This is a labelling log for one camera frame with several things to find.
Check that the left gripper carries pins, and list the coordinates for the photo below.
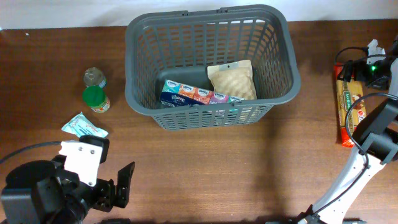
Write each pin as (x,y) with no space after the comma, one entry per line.
(106,197)

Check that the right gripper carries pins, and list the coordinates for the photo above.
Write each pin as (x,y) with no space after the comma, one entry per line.
(360,74)

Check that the mint green tissue pack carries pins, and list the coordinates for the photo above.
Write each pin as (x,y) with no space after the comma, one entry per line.
(80,126)

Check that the blue Kleenex tissue multipack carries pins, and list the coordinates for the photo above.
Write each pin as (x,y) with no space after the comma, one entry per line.
(178,94)

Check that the grey plastic slatted basket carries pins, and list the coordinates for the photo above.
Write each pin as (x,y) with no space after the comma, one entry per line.
(181,45)

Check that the beige powder pouch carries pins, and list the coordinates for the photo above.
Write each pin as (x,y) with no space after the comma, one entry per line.
(234,79)

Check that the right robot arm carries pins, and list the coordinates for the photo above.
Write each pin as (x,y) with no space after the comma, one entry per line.
(367,100)

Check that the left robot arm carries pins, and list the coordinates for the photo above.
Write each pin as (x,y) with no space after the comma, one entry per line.
(33,195)

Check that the green lid jar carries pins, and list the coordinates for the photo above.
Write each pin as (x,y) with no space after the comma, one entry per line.
(96,99)

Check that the small tin can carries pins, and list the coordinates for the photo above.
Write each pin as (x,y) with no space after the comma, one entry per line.
(94,77)

